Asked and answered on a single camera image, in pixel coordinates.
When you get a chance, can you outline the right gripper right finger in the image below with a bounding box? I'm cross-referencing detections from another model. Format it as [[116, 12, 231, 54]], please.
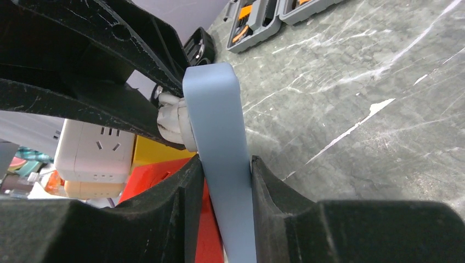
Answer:
[[251, 156, 464, 262]]

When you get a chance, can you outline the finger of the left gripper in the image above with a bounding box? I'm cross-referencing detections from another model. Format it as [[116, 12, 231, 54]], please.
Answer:
[[10, 1, 189, 97], [1, 79, 185, 150]]

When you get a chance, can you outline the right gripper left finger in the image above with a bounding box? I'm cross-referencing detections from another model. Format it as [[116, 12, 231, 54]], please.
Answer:
[[0, 156, 205, 263]]

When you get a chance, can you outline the red cube socket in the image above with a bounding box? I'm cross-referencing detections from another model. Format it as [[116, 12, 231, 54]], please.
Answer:
[[116, 157, 224, 262]]

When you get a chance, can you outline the yellow cube socket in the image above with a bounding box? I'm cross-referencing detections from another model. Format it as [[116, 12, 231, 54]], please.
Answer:
[[132, 135, 196, 168]]

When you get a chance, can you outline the white cube socket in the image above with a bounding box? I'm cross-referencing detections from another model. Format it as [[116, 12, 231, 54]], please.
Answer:
[[54, 119, 135, 184]]

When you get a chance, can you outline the light blue power strip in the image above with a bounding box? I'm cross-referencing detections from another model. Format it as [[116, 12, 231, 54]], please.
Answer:
[[183, 62, 257, 262]]

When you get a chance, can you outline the grey tool tray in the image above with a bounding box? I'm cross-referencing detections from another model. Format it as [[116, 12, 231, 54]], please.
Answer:
[[224, 0, 340, 54]]

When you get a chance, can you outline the black tool case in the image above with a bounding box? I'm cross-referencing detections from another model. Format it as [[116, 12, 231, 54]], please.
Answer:
[[184, 27, 217, 66]]

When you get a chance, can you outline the tan cube socket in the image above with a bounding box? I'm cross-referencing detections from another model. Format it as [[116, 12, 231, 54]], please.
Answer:
[[64, 181, 125, 200]]

